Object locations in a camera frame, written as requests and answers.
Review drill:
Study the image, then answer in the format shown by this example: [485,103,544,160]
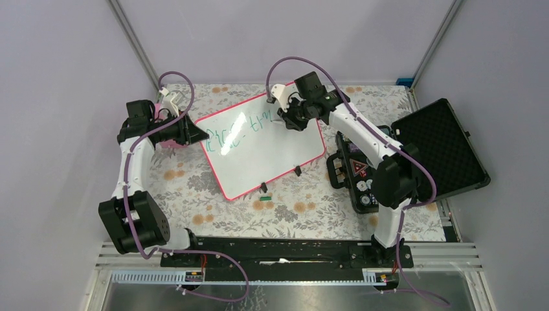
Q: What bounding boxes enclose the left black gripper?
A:
[152,109,208,145]

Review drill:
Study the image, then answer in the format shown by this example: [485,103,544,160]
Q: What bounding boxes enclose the pink framed whiteboard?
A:
[196,93,326,201]

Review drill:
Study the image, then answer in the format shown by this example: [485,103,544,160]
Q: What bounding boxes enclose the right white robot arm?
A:
[266,72,420,267]

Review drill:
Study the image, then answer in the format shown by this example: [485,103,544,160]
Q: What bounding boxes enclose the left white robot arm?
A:
[98,100,209,254]

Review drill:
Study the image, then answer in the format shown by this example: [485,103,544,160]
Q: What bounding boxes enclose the pink eraser block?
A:
[155,102,184,149]

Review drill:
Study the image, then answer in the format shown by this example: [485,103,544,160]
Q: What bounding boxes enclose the floral table mat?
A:
[147,84,446,242]

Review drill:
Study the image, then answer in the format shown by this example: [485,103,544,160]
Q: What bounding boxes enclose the blue clip at corner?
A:
[396,78,414,87]

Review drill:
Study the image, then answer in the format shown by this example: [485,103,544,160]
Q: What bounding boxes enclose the black poker chip case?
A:
[326,98,491,214]

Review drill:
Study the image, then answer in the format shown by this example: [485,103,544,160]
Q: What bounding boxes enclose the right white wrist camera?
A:
[267,84,293,113]

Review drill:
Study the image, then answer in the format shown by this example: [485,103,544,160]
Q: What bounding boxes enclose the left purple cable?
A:
[122,71,251,303]

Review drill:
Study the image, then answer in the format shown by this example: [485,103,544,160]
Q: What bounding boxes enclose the purple cable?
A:
[265,56,451,308]
[122,71,251,303]

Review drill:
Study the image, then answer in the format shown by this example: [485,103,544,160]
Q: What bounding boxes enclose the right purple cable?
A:
[265,56,451,308]

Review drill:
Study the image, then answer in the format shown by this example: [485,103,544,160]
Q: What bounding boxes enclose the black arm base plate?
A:
[161,236,414,282]

